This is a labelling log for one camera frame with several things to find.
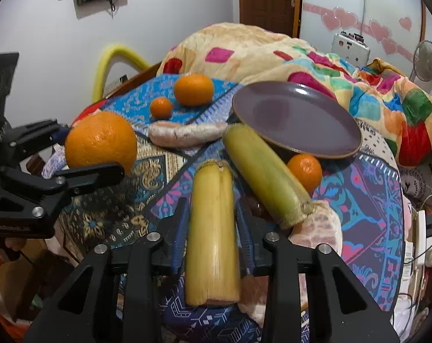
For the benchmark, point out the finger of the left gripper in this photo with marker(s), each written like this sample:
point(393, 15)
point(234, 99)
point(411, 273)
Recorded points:
point(71, 182)
point(29, 139)

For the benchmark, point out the green sugarcane piece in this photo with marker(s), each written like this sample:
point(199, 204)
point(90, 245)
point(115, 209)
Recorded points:
point(281, 193)

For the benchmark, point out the yellow sugarcane piece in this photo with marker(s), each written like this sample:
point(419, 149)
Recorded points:
point(212, 270)

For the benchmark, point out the large back orange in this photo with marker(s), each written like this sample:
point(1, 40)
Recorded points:
point(194, 90)

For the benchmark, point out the large orange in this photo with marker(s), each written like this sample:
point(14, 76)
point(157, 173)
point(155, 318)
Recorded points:
point(194, 90)
point(103, 137)

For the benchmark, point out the small mandarin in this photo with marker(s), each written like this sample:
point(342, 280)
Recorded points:
point(161, 108)
point(307, 169)

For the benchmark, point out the purple ceramic plate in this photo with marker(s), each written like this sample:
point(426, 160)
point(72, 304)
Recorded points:
point(298, 118)

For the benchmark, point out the colourful patchwork blanket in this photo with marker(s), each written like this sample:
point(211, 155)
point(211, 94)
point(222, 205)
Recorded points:
point(379, 94)

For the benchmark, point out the yellow foam tube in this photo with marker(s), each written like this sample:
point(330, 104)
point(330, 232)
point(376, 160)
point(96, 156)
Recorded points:
point(112, 54)

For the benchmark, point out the glass sliding wardrobe with hearts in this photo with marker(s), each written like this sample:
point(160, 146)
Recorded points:
point(391, 28)

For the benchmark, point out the white bedside cabinet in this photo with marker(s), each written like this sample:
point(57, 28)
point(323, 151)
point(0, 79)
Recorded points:
point(351, 47)

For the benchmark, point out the large front orange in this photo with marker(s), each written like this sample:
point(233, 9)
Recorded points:
point(103, 137)

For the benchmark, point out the blue patterned patchwork cloth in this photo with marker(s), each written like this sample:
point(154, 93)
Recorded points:
point(364, 191)

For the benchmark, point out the brown wooden door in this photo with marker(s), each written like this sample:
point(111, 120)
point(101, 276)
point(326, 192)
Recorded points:
point(278, 16)

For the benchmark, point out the standing electric fan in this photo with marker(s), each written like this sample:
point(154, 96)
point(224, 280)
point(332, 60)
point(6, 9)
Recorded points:
point(422, 62)

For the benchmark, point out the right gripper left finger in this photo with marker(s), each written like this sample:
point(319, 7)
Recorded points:
point(110, 296)

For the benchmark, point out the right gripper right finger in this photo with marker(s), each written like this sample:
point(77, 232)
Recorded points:
point(340, 308)

